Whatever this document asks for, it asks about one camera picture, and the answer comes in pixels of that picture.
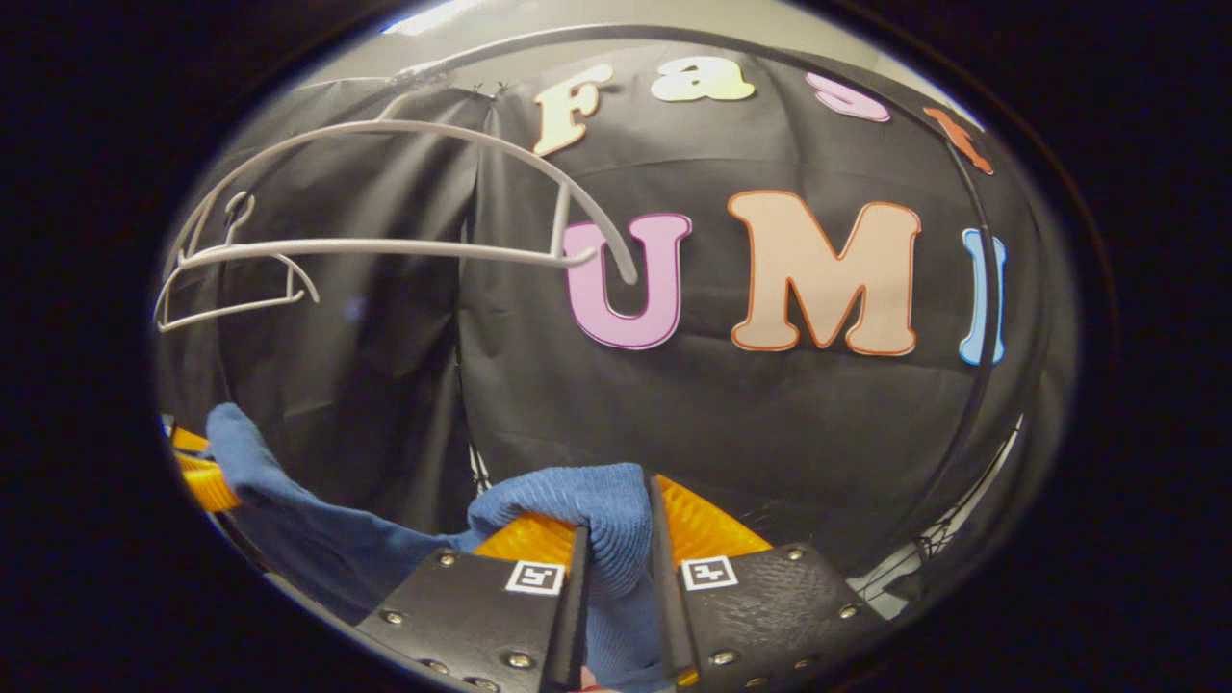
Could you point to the white slim clothes hanger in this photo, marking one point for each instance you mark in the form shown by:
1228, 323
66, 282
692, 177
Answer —
231, 310

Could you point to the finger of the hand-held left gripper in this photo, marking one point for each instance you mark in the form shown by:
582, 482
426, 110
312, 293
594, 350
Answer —
212, 486
190, 442

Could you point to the white ribbed clothes hanger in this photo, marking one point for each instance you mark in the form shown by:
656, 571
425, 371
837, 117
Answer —
481, 252

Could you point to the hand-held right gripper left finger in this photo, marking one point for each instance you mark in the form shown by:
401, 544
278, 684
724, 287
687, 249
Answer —
462, 616

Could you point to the black clothes rail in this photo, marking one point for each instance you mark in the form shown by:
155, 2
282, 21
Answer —
654, 30

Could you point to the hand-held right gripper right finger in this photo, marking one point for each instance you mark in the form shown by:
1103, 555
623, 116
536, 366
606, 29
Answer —
760, 606

